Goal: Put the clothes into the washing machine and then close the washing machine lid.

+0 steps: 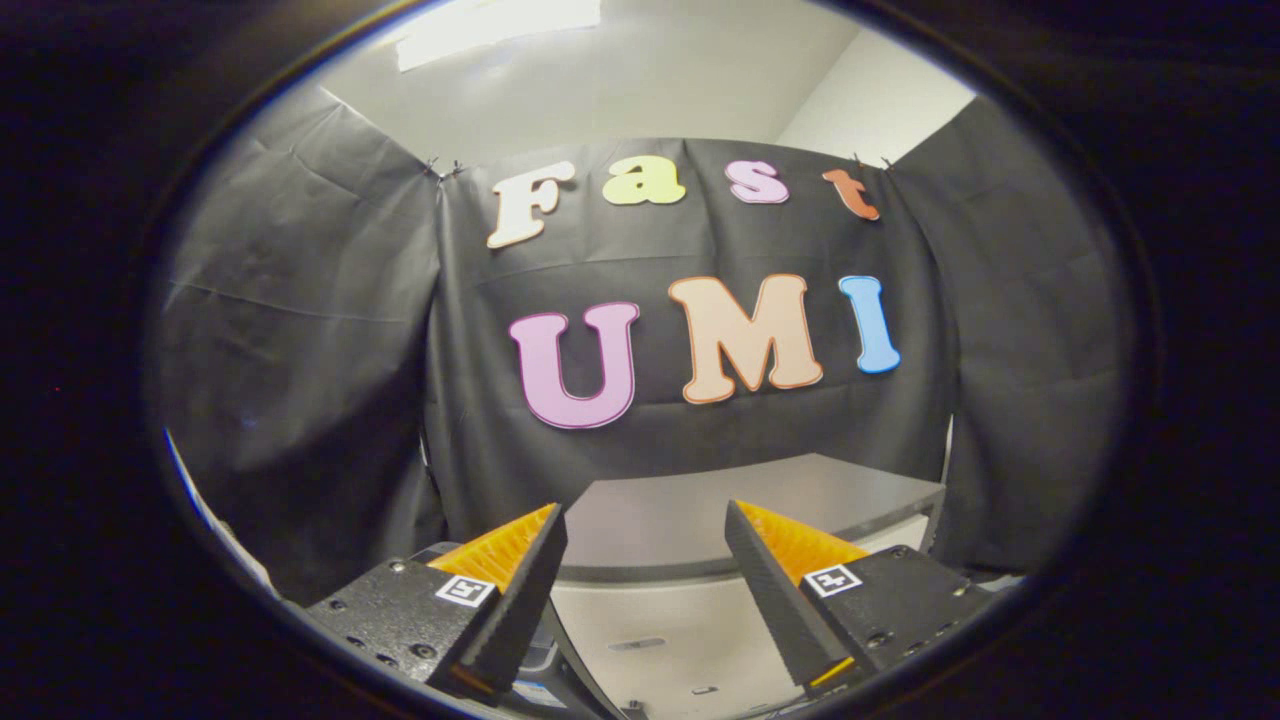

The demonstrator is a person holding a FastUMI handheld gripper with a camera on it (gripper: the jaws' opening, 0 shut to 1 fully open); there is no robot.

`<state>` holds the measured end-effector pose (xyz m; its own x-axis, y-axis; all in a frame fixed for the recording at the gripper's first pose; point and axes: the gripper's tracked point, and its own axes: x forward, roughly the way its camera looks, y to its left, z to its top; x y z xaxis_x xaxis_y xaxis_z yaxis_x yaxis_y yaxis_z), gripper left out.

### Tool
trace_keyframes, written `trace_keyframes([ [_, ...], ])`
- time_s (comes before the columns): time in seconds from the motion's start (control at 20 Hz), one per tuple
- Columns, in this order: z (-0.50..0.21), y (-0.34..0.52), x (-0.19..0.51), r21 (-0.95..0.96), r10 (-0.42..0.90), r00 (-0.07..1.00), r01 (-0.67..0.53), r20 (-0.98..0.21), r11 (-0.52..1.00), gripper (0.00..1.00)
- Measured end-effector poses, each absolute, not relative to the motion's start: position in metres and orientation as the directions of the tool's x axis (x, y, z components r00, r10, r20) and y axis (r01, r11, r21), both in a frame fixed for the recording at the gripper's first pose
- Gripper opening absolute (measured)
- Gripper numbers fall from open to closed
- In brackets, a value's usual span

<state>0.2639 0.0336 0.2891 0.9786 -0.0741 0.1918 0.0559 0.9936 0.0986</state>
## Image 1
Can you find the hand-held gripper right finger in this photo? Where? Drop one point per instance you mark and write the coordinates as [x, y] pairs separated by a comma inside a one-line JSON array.
[[775, 600]]

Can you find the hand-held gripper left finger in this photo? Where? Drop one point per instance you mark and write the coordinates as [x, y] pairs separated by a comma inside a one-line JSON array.
[[525, 600]]

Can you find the black backdrop cloth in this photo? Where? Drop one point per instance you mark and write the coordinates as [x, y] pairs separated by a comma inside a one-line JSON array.
[[300, 350]]

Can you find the beige cabinet with dark frame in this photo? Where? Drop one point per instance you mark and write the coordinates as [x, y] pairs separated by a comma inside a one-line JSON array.
[[680, 520]]

